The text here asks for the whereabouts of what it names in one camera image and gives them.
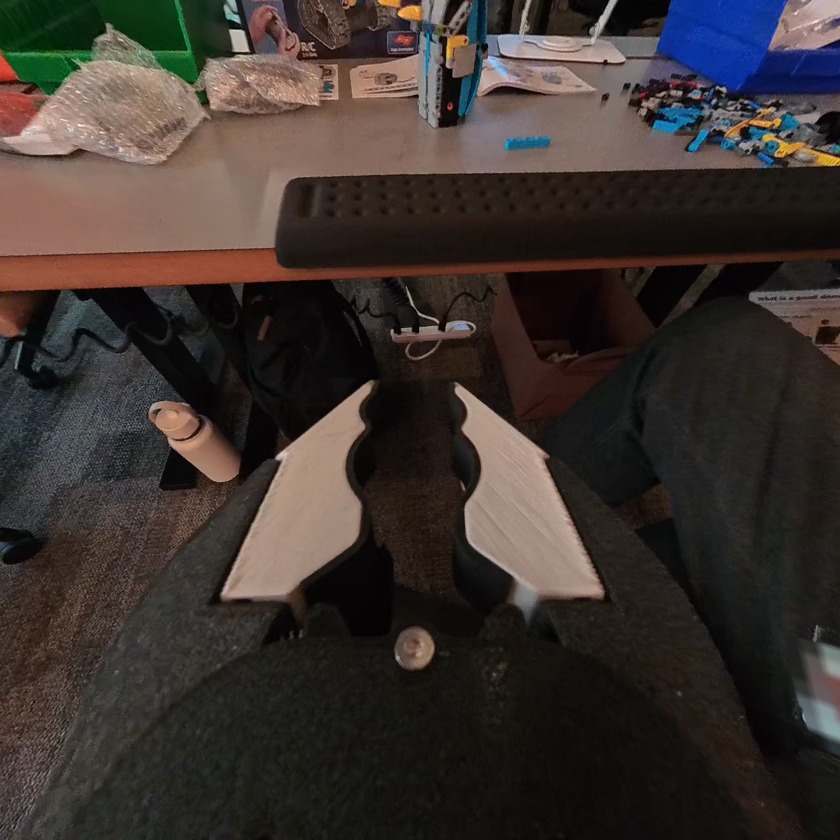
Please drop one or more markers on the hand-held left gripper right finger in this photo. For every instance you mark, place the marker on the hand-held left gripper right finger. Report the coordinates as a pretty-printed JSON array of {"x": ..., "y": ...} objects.
[{"x": 525, "y": 525}]

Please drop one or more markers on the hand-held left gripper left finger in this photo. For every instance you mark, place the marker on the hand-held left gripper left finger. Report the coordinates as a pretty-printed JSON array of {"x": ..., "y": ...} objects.
[{"x": 295, "y": 525}]

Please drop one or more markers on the toy brick robot model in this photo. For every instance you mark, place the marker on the toy brick robot model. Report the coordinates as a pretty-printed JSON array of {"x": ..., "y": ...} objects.
[{"x": 436, "y": 79}]

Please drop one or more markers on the pile of toy brick parts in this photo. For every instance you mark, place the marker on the pile of toy brick parts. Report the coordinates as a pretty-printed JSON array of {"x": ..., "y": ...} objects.
[{"x": 741, "y": 124}]

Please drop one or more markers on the beige water bottle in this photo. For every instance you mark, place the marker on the beige water bottle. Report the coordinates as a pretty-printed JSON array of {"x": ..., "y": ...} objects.
[{"x": 203, "y": 453}]

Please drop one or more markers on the brown cardboard box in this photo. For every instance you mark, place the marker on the brown cardboard box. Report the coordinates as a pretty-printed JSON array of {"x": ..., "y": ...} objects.
[{"x": 558, "y": 328}]

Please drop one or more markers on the white power strip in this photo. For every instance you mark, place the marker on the white power strip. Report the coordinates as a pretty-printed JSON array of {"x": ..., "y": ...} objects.
[{"x": 453, "y": 328}]

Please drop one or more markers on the person's leg in grey trousers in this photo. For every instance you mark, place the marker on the person's leg in grey trousers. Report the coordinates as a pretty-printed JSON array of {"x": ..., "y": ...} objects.
[{"x": 722, "y": 426}]

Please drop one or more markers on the black power plug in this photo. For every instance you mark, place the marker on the black power plug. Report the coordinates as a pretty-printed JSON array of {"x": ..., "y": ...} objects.
[{"x": 396, "y": 292}]

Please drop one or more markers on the black perforated wrist rest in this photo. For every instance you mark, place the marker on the black perforated wrist rest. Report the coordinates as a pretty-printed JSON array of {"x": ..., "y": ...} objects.
[{"x": 525, "y": 216}]

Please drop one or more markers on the white printed box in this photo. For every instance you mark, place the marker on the white printed box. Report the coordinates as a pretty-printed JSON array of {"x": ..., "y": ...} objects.
[{"x": 794, "y": 321}]

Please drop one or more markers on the blue brick beam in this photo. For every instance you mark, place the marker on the blue brick beam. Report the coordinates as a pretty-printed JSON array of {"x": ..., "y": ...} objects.
[{"x": 527, "y": 142}]

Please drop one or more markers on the bubble wrap bag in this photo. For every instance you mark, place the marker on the bubble wrap bag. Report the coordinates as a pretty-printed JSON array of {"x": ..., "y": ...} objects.
[
  {"x": 259, "y": 82},
  {"x": 111, "y": 111}
]

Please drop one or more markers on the instruction booklet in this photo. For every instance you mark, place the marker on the instruction booklet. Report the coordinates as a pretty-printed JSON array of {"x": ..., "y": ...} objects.
[{"x": 387, "y": 79}]

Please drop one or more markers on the white tablet stand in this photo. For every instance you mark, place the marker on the white tablet stand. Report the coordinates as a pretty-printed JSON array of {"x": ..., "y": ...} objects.
[{"x": 558, "y": 47}]

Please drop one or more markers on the blue toy set box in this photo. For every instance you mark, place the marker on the blue toy set box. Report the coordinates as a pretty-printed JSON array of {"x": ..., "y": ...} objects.
[{"x": 315, "y": 26}]

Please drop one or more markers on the green storage bin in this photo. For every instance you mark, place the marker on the green storage bin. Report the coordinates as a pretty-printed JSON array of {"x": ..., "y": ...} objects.
[{"x": 151, "y": 26}]

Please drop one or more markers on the blue storage bin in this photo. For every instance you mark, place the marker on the blue storage bin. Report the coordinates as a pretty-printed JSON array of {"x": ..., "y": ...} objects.
[{"x": 715, "y": 39}]

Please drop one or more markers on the clear plastic bags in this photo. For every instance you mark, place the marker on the clear plastic bags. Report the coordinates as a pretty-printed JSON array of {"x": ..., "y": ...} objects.
[{"x": 807, "y": 23}]

